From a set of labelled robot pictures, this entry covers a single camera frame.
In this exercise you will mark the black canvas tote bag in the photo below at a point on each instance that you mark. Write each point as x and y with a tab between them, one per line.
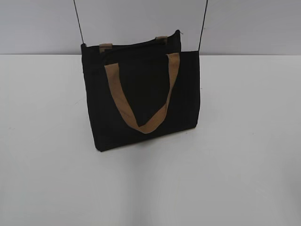
141	91

